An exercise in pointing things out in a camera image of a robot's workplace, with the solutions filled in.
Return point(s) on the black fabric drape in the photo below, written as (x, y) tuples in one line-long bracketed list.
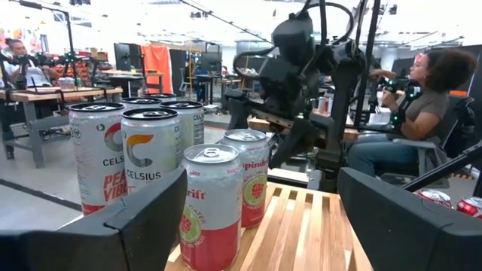
[(177, 71)]

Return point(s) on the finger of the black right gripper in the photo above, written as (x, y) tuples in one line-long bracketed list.
[(241, 109), (293, 143)]

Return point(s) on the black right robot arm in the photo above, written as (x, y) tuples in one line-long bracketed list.
[(339, 113)]

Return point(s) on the pink Spindrift can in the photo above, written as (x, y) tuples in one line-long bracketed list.
[(211, 211), (254, 177)]

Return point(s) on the red Coca-Cola can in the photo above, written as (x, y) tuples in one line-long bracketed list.
[(470, 206), (433, 197)]

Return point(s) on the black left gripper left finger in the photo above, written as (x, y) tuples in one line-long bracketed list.
[(94, 248)]

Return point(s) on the person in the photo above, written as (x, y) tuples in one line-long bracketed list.
[(425, 113), (32, 73)]

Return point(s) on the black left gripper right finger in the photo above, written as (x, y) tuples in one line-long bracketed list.
[(414, 244)]

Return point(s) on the hanging fabric drape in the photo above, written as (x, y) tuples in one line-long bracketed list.
[(156, 67)]

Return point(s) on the Celsius can green print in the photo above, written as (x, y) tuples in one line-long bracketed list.
[(158, 95)]

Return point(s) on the Celsius Tropical Vibe can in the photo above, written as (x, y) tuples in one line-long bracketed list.
[(190, 128), (150, 150)]

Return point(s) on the wooden workbench grey legs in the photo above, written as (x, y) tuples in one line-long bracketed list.
[(75, 94)]

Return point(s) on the Celsius Peach Vibe can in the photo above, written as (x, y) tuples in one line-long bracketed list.
[(98, 158)]

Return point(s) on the black panel screen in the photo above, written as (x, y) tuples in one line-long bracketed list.
[(126, 56)]

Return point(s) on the black office chair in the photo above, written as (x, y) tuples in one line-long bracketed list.
[(457, 128)]

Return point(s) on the wooden slatted shelf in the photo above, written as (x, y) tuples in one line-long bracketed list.
[(301, 233)]

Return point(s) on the black aluminium table frame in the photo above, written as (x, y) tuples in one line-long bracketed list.
[(444, 169)]

